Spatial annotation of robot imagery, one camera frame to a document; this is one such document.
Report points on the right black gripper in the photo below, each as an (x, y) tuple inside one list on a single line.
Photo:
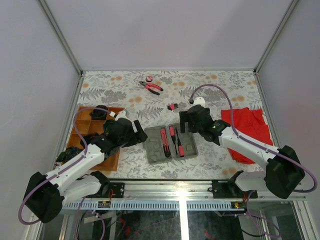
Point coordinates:
[(184, 117)]

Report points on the pink black pliers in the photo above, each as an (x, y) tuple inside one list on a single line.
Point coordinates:
[(153, 88)]

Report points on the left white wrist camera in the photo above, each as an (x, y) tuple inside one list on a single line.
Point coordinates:
[(120, 115)]

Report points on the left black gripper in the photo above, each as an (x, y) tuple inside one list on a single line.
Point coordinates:
[(140, 137)]

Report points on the pink black utility knife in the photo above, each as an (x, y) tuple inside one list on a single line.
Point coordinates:
[(164, 139)]

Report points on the small red tape measure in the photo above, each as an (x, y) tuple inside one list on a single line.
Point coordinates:
[(149, 79)]

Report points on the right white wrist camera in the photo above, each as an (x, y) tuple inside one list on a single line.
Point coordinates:
[(197, 101)]

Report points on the rolled dark sock lower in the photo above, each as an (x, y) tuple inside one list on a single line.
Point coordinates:
[(88, 138)]

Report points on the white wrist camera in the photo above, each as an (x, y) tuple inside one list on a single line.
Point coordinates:
[(120, 115), (197, 101)]

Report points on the pink black screwdriver short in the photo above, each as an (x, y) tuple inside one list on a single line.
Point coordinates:
[(180, 147)]

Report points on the pink black bit holder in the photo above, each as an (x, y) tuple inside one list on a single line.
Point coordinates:
[(172, 107)]

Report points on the aluminium front rail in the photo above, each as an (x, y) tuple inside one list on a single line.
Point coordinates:
[(163, 195)]

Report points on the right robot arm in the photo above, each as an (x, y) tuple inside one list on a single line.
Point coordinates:
[(282, 171)]

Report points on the grey plastic tool case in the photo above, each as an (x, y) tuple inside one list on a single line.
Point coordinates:
[(154, 145)]

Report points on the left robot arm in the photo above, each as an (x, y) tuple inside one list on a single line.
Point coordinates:
[(46, 194)]

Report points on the red cloth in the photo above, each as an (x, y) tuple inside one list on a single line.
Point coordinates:
[(251, 123)]

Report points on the rolled dark sock top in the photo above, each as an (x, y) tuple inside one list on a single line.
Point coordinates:
[(99, 113)]

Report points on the rolled dark sock outside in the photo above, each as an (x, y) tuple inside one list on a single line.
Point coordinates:
[(68, 154)]

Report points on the pink black long screwdriver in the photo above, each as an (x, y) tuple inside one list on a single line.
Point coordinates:
[(173, 137)]

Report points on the rolled dark sock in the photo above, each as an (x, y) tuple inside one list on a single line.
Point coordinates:
[(99, 113), (88, 138), (109, 126)]

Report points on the rolled dark sock middle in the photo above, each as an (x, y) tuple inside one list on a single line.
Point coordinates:
[(109, 126)]

